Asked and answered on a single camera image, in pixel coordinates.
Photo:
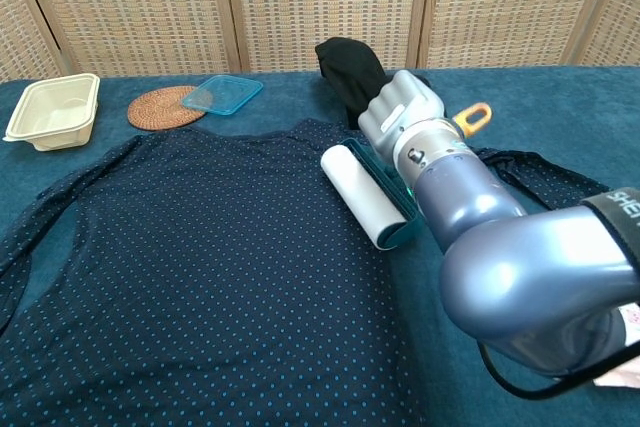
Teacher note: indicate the cream rectangular food container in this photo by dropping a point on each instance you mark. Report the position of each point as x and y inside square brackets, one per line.
[55, 112]

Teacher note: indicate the blue plush table cover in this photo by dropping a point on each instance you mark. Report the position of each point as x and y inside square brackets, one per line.
[550, 97]

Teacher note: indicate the clear blue plastic lid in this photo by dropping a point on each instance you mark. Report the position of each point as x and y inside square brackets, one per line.
[225, 94]

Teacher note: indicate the bamboo folding screen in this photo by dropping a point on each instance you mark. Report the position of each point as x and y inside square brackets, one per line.
[320, 7]

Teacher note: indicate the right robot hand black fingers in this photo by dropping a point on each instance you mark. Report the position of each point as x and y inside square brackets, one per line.
[400, 102]

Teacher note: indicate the navy polka dot shirt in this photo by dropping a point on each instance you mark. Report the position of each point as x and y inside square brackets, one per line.
[200, 272]

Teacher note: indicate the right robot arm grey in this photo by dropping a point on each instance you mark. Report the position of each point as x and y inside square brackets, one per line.
[525, 272]

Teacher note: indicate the teal lint roller yellow tip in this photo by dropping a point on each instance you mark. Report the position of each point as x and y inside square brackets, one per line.
[357, 187]

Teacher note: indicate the black cap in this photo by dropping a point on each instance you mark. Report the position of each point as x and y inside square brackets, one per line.
[350, 72]

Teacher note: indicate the round woven rattan coaster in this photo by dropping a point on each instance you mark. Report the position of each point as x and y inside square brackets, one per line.
[155, 109]

